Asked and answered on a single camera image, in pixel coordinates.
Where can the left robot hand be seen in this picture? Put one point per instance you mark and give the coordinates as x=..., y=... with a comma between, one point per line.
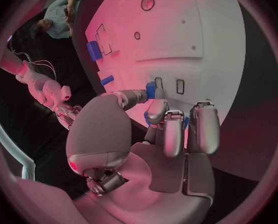
x=101, y=130

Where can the blue cylinder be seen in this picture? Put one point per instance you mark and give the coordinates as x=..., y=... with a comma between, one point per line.
x=106, y=80

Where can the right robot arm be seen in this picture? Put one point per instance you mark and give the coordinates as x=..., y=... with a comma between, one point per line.
x=47, y=89

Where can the white task board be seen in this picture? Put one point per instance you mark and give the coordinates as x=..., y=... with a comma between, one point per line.
x=171, y=41

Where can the person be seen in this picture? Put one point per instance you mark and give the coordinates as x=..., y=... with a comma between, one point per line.
x=57, y=13

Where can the blue gear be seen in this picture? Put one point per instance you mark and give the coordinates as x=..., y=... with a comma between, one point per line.
x=147, y=121

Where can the small blue block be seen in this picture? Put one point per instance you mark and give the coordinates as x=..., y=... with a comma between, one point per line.
x=150, y=91

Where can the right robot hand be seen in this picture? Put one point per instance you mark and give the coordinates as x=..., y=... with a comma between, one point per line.
x=66, y=115

